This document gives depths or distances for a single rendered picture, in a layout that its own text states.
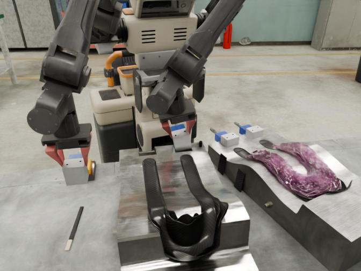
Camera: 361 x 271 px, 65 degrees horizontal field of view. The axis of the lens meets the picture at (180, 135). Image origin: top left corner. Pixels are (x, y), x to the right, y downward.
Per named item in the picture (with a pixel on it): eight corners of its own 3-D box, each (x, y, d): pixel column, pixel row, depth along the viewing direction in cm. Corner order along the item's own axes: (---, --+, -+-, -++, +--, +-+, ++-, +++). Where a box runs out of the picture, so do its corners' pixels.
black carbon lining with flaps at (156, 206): (141, 164, 82) (138, 136, 77) (194, 159, 85) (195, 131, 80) (153, 272, 53) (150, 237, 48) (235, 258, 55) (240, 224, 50)
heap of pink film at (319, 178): (238, 158, 87) (240, 136, 83) (280, 144, 94) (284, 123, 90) (305, 213, 67) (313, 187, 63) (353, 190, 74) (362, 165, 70)
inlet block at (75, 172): (73, 155, 80) (70, 138, 77) (92, 153, 81) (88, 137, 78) (66, 186, 69) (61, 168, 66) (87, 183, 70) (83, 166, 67)
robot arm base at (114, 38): (117, 19, 102) (82, 21, 98) (119, 6, 95) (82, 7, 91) (122, 41, 102) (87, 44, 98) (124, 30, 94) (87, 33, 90)
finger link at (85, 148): (94, 172, 67) (87, 139, 62) (63, 176, 66) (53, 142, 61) (96, 155, 73) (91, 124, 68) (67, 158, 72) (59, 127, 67)
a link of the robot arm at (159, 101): (207, 68, 69) (179, 45, 67) (193, 93, 61) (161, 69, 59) (182, 97, 77) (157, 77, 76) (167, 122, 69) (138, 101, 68)
